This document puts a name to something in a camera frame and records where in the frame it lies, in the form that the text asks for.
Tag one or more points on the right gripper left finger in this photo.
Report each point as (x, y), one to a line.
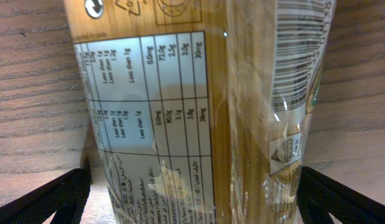
(63, 198)

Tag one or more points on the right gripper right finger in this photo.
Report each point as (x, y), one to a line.
(319, 198)

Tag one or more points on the orange spaghetti packet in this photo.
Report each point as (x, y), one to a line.
(201, 109)

